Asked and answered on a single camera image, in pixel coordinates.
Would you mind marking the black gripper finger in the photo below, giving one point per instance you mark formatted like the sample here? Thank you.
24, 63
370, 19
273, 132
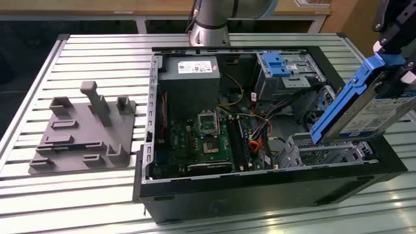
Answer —
390, 83
390, 36

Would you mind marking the hard disk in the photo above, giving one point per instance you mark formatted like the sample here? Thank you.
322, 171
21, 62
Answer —
357, 114

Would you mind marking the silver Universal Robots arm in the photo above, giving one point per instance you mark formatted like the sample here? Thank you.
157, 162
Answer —
210, 24

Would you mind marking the metal disk bay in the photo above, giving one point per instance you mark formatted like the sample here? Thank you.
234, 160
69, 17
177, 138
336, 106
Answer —
324, 156

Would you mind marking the RAM stick in slot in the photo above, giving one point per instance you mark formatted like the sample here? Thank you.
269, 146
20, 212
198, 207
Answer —
244, 141

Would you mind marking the black RAM slot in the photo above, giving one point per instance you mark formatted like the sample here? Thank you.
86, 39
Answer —
233, 141

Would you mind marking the brown wooden cabinet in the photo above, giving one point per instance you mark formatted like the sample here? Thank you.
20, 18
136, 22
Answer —
353, 17

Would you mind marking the black case fan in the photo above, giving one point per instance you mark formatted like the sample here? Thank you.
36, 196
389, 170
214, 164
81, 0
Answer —
313, 119

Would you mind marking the metal optical drive cage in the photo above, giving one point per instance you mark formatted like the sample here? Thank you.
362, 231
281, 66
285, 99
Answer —
292, 83

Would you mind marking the blue drive cage latch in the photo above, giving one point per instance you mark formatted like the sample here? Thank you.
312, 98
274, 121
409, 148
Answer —
274, 64

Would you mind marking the CPU socket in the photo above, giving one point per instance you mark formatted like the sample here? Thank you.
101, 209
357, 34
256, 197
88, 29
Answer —
210, 147

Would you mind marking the grey power supply unit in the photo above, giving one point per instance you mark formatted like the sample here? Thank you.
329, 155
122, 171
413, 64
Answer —
189, 90

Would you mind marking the black open PC case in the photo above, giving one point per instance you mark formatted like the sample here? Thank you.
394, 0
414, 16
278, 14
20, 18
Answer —
246, 195

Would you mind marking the black graphics card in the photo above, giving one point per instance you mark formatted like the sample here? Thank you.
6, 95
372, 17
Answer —
209, 167

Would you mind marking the green motherboard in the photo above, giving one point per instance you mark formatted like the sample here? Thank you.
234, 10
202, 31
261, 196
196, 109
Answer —
185, 143

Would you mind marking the grey parts rack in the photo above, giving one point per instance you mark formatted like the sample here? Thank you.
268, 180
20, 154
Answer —
84, 136

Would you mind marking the RAM stick on rack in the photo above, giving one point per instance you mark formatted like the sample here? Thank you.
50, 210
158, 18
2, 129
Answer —
69, 147

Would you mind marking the wooden desk with white frame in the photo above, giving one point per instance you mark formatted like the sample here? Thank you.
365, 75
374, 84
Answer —
97, 7

